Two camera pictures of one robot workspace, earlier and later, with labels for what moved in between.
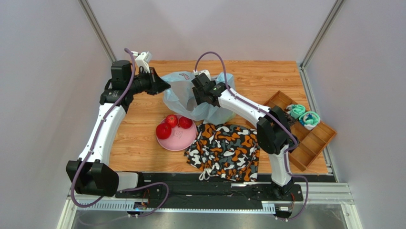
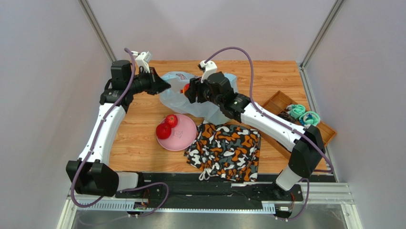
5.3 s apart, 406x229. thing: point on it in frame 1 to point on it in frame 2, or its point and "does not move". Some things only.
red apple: x=185 y=122 to x=185 y=88
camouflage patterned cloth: x=227 y=150 does not move
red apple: x=163 y=131 does not move
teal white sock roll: x=309 y=120 does not move
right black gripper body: x=197 y=87 to x=192 y=90
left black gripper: x=157 y=85 does not move
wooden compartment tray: x=310 y=143 to x=278 y=102
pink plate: x=180 y=139 does not move
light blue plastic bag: x=220 y=77 to x=209 y=109
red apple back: x=172 y=119 does not move
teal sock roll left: x=295 y=110 does not move
